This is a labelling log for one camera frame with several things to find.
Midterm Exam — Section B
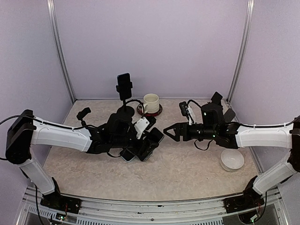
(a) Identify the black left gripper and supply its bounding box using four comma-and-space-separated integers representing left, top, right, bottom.
111, 125, 159, 156

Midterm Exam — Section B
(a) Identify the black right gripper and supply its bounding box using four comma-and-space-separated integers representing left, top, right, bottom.
163, 121, 217, 142

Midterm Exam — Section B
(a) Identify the black phone crossing stack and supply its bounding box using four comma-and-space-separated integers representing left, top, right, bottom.
148, 127, 164, 144

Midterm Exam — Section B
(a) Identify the short black phone stand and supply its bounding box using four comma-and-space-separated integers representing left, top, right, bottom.
76, 107, 91, 126

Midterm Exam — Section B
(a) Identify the tall black clamp phone stand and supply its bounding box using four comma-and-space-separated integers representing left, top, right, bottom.
115, 81, 135, 118

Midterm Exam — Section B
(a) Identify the black folding phone stand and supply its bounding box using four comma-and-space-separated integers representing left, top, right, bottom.
209, 91, 223, 108

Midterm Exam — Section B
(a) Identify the black plate phone stand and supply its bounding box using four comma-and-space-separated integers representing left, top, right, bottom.
224, 108, 236, 123

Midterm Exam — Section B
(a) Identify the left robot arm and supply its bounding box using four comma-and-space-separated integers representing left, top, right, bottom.
1, 108, 164, 210

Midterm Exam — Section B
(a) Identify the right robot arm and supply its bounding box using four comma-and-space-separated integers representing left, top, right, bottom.
163, 102, 300, 213

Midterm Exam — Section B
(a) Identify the light blue bottom phone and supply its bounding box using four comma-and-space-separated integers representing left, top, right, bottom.
120, 150, 135, 162

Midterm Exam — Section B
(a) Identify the red round coaster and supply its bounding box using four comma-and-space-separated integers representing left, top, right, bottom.
136, 103, 163, 117

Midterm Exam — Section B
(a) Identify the white ceramic mug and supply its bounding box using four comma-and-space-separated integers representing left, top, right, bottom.
143, 93, 159, 113

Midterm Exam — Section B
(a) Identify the white bowl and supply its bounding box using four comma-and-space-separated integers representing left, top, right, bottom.
220, 149, 245, 172

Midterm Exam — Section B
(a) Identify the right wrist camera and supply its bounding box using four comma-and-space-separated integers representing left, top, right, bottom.
179, 101, 195, 125

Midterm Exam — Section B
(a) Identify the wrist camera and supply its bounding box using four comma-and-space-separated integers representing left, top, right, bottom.
179, 101, 195, 125
134, 116, 157, 139

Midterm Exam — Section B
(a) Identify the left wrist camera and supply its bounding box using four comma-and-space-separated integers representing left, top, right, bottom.
134, 116, 157, 139

